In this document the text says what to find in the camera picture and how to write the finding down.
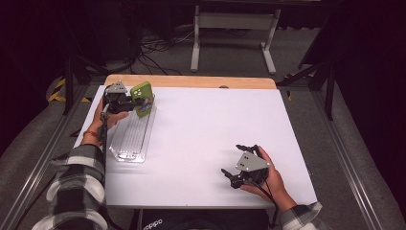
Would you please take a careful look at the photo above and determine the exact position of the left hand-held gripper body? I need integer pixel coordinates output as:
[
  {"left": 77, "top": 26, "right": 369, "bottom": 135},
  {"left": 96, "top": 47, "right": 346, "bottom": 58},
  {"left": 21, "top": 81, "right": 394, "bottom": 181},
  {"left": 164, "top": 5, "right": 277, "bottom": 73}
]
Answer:
[{"left": 102, "top": 80, "right": 135, "bottom": 114}]

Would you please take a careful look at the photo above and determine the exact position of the clear plastic container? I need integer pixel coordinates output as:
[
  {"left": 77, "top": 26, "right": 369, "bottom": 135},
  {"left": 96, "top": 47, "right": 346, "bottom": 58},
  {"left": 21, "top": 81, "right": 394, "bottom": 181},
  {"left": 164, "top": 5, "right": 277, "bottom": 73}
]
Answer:
[{"left": 108, "top": 101, "right": 158, "bottom": 164}]

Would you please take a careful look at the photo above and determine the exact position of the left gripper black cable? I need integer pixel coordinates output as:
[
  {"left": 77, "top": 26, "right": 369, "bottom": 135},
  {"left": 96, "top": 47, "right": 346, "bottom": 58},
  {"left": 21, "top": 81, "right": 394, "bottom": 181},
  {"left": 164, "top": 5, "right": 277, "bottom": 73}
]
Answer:
[{"left": 99, "top": 103, "right": 112, "bottom": 193}]

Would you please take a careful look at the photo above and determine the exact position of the green cartoon phone case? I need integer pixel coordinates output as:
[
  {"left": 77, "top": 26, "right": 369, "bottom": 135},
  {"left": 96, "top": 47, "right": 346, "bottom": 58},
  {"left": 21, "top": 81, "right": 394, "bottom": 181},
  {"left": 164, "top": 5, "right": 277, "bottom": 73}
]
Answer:
[{"left": 129, "top": 80, "right": 156, "bottom": 119}]

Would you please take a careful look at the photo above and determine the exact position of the white metal stand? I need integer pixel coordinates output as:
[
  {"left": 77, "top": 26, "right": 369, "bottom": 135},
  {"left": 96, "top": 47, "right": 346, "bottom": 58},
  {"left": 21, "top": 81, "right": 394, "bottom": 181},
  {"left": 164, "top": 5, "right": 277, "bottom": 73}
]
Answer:
[{"left": 190, "top": 5, "right": 282, "bottom": 76}]

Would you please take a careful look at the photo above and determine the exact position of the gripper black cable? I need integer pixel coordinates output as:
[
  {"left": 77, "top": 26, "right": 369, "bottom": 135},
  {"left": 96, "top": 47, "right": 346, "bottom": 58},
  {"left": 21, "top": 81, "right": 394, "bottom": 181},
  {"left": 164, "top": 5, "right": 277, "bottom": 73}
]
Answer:
[
  {"left": 244, "top": 179, "right": 281, "bottom": 230},
  {"left": 99, "top": 103, "right": 112, "bottom": 193}
]

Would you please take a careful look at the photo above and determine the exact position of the red bracelet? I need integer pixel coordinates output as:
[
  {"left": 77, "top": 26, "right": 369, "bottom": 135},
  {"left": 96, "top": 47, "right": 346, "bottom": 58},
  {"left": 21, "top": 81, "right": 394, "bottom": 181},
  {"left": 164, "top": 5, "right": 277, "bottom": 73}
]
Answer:
[{"left": 82, "top": 129, "right": 101, "bottom": 140}]

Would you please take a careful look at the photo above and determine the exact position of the metal floor rail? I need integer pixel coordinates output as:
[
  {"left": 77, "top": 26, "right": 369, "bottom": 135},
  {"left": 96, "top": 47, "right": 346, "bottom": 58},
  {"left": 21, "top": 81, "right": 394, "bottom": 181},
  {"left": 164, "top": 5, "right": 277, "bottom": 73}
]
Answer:
[
  {"left": 0, "top": 83, "right": 93, "bottom": 230},
  {"left": 310, "top": 90, "right": 389, "bottom": 230}
]

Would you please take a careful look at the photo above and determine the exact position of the person's right hand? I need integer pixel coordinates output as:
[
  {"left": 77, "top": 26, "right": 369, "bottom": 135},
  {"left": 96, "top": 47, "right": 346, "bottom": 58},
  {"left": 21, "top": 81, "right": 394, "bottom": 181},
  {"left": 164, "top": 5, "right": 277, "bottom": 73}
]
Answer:
[{"left": 239, "top": 145, "right": 298, "bottom": 214}]

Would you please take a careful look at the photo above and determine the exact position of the person's left hand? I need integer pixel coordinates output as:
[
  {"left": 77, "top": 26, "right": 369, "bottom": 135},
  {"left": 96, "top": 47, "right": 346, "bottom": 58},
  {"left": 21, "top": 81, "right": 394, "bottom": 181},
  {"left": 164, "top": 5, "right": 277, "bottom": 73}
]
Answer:
[{"left": 90, "top": 97, "right": 130, "bottom": 136}]

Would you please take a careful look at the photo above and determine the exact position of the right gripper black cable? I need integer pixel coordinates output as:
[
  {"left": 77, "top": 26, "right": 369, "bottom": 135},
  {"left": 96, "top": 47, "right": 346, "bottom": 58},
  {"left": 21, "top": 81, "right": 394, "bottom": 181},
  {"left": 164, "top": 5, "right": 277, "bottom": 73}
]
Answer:
[{"left": 244, "top": 179, "right": 281, "bottom": 230}]

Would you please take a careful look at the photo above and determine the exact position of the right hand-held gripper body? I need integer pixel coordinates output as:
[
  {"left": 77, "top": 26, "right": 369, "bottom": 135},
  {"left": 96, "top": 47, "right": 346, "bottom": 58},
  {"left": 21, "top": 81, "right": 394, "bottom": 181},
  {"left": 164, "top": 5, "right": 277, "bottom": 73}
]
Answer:
[{"left": 234, "top": 150, "right": 272, "bottom": 188}]

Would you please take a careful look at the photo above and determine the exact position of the black tripod stand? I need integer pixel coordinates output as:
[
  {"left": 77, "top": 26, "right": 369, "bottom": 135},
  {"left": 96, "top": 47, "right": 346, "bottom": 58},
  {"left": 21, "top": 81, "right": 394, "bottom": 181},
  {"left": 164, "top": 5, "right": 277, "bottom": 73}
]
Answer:
[
  {"left": 61, "top": 37, "right": 110, "bottom": 117},
  {"left": 277, "top": 47, "right": 340, "bottom": 122}
]

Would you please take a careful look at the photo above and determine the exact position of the person's black clothing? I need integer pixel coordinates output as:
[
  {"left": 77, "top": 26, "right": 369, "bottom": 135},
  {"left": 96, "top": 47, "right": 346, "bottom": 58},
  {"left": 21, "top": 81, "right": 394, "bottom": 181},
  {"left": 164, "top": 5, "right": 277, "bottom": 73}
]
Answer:
[{"left": 128, "top": 208, "right": 271, "bottom": 230}]

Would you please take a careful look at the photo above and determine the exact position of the tangle of floor cables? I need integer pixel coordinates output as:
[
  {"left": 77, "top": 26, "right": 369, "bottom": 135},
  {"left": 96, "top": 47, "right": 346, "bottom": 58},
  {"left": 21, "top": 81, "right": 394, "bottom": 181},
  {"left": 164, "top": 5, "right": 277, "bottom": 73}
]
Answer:
[{"left": 126, "top": 28, "right": 196, "bottom": 77}]

